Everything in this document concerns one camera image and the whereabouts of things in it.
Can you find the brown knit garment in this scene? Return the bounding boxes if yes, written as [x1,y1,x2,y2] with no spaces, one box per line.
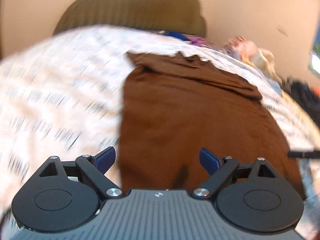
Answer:
[118,52,305,196]

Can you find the olive green scalloped headboard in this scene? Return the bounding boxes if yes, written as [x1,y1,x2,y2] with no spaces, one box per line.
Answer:
[53,0,207,37]

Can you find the dark blue garment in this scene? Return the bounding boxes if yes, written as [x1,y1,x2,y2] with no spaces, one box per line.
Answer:
[161,31,191,42]

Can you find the dark clothes pile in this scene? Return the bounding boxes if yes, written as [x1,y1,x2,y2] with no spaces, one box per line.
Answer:
[280,77,320,127]

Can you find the white script-print duvet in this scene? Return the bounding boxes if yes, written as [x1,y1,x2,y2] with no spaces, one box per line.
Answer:
[1,25,319,239]

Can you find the purple garment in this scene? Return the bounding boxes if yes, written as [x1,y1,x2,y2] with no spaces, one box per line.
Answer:
[188,36,207,47]

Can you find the pink and cream clothes pile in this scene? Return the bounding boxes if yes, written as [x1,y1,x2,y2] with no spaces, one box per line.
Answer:
[222,36,281,83]

